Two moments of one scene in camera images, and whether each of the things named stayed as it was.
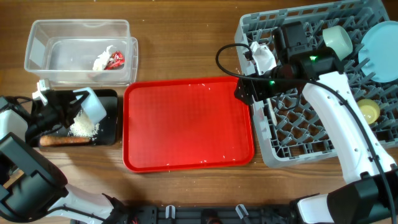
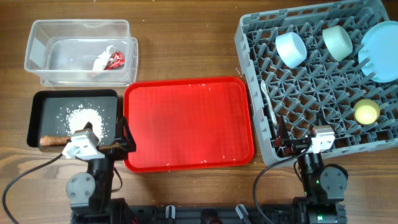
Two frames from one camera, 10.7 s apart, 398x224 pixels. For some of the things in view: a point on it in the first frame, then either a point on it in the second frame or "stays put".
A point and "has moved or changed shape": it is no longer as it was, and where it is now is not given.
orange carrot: (63, 140) stays put
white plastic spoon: (273, 114) stays put
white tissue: (102, 58) stays put
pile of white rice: (83, 126) has moved or changed shape
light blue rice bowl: (91, 107) has moved or changed shape
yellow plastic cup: (370, 109) stays put
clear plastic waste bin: (83, 52) stays put
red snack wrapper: (116, 61) stays put
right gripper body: (262, 88) -> (295, 147)
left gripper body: (53, 114) -> (117, 155)
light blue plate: (380, 45) stays put
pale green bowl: (337, 38) stays put
